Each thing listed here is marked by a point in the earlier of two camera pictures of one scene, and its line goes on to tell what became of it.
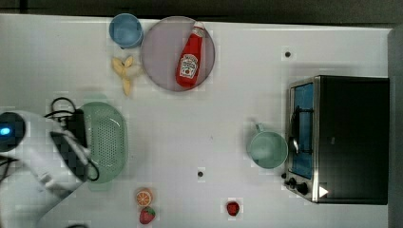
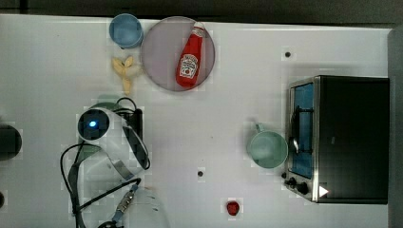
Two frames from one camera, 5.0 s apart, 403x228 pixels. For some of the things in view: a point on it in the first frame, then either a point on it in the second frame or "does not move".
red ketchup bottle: (188, 61) does not move
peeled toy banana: (121, 68) does not move
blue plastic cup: (125, 30) does not move
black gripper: (77, 126) -> (134, 135)
